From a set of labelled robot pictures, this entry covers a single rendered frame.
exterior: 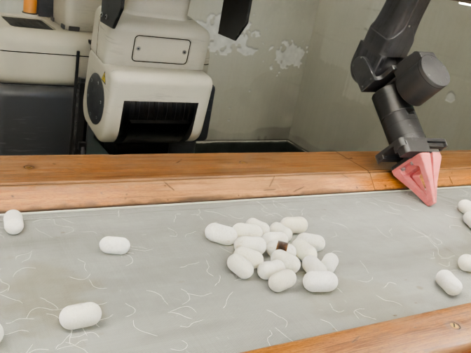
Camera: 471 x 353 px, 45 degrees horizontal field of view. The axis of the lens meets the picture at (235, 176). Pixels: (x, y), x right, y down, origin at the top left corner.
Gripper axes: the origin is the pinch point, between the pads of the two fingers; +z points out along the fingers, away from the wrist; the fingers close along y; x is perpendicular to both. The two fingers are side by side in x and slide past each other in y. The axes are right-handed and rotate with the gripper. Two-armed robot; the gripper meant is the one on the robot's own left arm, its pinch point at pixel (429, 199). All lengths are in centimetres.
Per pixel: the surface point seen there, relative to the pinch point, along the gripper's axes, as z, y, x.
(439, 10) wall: -109, 123, 60
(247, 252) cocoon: 7.8, -38.8, -6.9
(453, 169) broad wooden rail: -7.4, 14.0, 4.3
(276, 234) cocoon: 5.5, -33.4, -5.1
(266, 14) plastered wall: -155, 89, 125
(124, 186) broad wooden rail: -5.4, -46.7, 4.4
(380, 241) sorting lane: 7.2, -17.4, -4.5
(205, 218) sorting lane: 0.5, -38.1, 1.7
